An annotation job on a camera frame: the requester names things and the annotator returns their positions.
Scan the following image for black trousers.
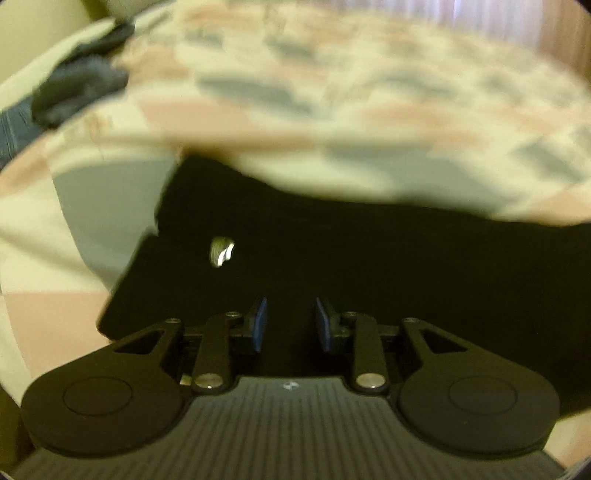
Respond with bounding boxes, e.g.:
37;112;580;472
99;155;590;415

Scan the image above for pink curtain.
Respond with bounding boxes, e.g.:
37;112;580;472
414;0;591;80

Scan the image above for blue jeans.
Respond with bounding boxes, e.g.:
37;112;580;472
1;20;135;166

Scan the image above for checkered bed quilt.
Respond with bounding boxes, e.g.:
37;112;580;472
1;1;590;399

